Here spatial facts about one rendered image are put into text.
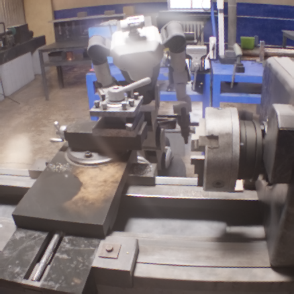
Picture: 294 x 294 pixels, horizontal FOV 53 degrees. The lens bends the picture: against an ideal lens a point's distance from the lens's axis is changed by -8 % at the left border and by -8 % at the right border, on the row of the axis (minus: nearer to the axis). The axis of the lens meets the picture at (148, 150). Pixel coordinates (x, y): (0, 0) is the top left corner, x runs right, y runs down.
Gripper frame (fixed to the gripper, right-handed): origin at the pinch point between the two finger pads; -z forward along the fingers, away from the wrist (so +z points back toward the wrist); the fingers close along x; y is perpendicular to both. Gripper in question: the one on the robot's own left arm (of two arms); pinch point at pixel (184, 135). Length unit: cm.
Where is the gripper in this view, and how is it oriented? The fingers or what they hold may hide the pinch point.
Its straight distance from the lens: 222.0
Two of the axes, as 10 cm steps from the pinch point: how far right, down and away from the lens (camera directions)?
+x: 0.4, 6.8, -7.4
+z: -1.4, -7.3, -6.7
